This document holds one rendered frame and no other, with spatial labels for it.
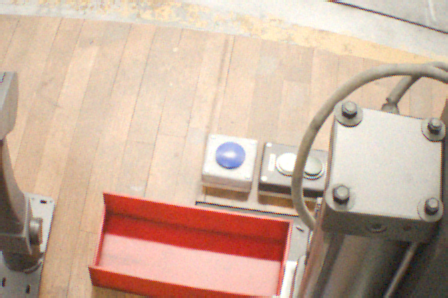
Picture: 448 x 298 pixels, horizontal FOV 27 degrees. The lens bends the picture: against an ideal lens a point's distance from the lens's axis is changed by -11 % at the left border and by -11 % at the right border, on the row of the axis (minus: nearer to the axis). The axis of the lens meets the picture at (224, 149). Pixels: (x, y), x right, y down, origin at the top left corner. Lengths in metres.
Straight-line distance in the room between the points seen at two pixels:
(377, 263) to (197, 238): 0.62
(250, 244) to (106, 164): 0.23
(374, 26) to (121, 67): 1.41
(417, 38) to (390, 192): 2.15
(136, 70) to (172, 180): 0.20
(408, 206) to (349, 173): 0.05
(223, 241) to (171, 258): 0.07
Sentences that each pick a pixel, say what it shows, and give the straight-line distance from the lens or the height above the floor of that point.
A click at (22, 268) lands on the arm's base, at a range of 1.30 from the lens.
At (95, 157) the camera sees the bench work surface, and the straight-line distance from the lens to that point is 1.40.
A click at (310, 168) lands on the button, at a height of 0.94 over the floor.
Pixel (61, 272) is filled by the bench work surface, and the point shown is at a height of 0.90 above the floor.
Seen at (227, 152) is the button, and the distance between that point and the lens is 1.36.
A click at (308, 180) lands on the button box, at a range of 1.36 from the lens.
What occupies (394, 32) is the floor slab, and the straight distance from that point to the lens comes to 2.81.
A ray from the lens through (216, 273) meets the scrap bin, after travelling 1.31.
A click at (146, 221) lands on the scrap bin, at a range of 1.34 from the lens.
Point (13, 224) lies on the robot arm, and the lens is 1.16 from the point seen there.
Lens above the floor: 2.08
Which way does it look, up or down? 57 degrees down
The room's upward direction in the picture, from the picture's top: 5 degrees clockwise
